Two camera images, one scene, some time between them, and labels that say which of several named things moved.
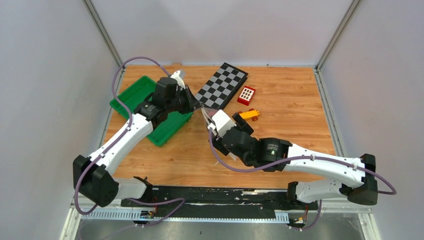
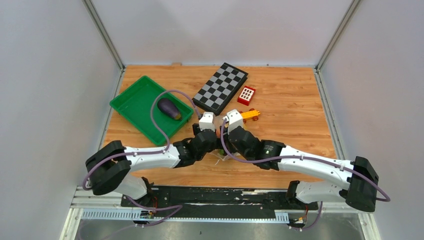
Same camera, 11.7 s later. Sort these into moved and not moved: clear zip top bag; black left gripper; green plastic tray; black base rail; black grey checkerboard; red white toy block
Moved: clear zip top bag; black left gripper
Not moved: red white toy block; green plastic tray; black grey checkerboard; black base rail
